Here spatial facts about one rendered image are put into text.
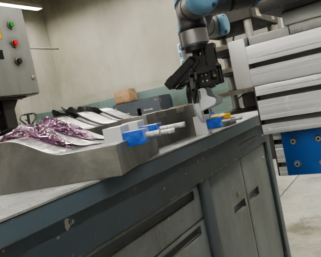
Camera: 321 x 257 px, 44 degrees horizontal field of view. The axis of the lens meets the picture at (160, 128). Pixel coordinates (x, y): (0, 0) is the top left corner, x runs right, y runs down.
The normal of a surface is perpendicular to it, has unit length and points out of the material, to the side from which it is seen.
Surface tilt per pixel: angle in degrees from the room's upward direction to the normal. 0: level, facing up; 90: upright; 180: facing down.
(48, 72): 90
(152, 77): 90
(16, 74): 90
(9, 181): 90
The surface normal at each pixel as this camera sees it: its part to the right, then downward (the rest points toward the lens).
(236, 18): -0.51, 0.15
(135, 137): -0.24, 0.11
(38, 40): 0.84, -0.15
